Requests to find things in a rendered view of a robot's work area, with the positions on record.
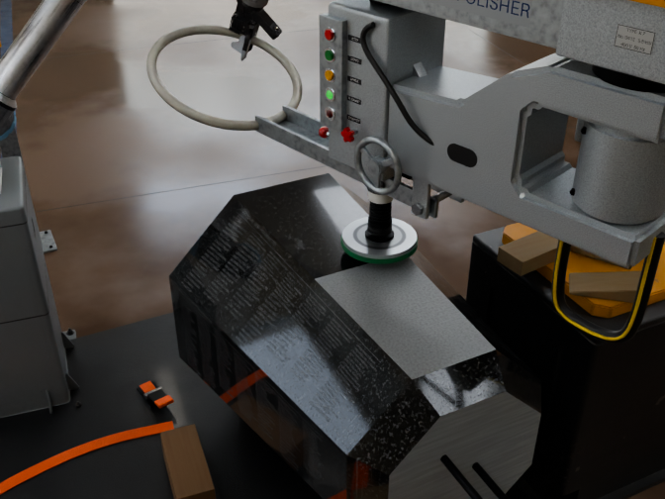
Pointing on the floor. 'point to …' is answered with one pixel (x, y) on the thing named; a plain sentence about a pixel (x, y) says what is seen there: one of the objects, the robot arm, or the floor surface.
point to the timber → (186, 463)
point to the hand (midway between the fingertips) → (247, 53)
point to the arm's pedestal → (28, 308)
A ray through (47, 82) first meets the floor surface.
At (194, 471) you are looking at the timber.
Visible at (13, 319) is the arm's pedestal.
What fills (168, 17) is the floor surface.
